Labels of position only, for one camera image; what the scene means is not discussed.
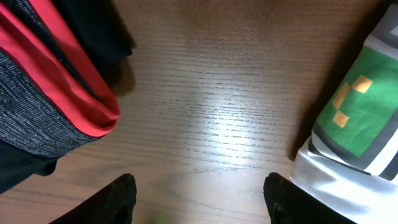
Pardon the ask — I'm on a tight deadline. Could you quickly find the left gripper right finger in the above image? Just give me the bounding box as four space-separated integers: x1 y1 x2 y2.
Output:
263 172 353 224

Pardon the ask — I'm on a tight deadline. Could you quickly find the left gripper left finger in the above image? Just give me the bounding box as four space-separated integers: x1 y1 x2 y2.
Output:
50 174 137 224

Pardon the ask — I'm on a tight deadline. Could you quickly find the white t-shirt with print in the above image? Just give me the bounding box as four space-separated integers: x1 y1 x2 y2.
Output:
290 3 397 223

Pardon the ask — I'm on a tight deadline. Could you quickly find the black shorts red grey waistband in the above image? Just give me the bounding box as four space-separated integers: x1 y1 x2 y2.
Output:
1 0 135 192

